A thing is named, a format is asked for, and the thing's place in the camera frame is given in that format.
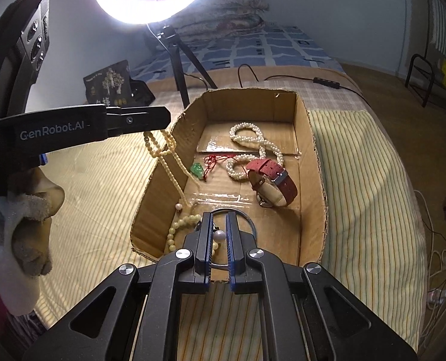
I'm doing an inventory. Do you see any green pendant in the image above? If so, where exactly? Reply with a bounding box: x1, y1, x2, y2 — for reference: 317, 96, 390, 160
190, 153, 233, 184

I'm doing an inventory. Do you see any black tripod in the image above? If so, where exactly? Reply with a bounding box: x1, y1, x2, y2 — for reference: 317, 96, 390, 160
159, 24, 217, 108

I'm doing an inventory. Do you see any silver metal bangle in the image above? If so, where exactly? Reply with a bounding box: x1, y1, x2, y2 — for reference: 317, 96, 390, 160
208, 207, 254, 271

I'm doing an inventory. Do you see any striped yellow cloth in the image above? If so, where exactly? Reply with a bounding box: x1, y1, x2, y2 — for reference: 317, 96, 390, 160
31, 109, 426, 361

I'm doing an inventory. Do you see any pale round bead bracelet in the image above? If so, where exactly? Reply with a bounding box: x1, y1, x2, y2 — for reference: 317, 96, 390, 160
165, 214, 220, 260

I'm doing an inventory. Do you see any red strap wristwatch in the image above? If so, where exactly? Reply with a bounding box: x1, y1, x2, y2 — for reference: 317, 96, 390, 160
246, 159, 298, 208

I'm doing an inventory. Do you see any black printed bag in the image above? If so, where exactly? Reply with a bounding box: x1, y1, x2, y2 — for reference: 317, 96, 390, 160
83, 60, 156, 108

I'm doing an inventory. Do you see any black cable with inline switch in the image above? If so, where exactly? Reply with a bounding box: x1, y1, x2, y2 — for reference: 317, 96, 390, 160
148, 66, 370, 115

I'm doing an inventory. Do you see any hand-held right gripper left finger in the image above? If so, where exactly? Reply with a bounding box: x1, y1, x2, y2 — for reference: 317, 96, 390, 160
22, 211, 214, 361

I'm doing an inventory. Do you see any folded patterned quilt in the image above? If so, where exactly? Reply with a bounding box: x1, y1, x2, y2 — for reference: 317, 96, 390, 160
178, 0, 270, 40

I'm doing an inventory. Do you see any cardboard box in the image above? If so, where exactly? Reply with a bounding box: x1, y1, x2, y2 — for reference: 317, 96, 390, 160
131, 88, 329, 282

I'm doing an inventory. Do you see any person's left hand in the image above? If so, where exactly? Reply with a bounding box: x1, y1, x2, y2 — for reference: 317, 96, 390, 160
0, 167, 66, 316

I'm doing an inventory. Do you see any blue patterned bedsheet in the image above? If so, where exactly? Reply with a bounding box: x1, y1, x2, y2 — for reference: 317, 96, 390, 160
133, 23, 346, 83

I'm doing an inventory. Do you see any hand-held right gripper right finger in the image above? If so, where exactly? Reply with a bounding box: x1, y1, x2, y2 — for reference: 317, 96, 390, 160
225, 212, 419, 361

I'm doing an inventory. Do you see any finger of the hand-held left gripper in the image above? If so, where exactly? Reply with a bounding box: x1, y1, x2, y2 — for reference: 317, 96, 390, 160
105, 106, 171, 136

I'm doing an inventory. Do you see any twisted pearl necklace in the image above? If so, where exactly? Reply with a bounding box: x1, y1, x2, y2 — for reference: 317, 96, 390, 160
225, 121, 286, 182

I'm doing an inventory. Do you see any oval bead pearl necklace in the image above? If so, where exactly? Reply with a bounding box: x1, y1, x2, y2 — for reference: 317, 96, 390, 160
143, 130, 203, 211

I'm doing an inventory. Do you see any black metal rack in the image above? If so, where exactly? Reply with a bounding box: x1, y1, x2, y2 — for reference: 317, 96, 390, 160
405, 54, 446, 110

